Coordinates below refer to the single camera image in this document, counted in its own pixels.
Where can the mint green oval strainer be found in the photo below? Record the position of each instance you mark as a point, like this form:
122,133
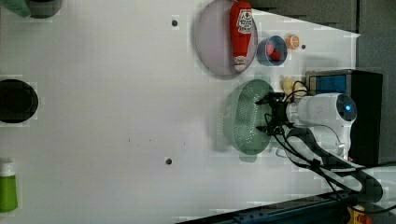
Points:
241,117

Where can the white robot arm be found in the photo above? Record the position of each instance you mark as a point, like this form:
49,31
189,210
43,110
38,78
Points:
315,132

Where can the peeled banana toy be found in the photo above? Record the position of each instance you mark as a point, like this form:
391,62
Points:
293,87

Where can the blue bowl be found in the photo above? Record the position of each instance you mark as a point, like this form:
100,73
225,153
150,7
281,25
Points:
267,46

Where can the orange slice toy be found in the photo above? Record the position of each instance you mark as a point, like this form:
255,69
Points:
293,42

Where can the red ketchup bottle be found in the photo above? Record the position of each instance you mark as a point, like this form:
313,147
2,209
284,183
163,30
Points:
241,22

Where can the yellow red button box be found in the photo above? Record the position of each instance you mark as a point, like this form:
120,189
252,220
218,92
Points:
357,216

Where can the green white bottle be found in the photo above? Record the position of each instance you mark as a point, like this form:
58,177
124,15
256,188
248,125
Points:
8,186

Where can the red toy fruit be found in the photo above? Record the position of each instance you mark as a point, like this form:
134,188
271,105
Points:
275,56

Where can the blue metal frame rail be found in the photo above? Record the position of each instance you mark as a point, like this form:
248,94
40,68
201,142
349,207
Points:
327,208

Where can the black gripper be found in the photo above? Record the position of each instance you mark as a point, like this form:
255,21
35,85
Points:
278,112

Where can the black round container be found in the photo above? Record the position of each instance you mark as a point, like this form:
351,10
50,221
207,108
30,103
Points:
18,101

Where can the dark cup top left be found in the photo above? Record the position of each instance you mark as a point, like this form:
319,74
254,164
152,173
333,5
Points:
38,9

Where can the grey round plate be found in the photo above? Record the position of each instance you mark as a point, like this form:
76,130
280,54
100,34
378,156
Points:
213,38

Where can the mint green mug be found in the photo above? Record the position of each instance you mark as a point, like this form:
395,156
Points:
281,152

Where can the black silver toaster oven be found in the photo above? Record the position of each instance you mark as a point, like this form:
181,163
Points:
365,89

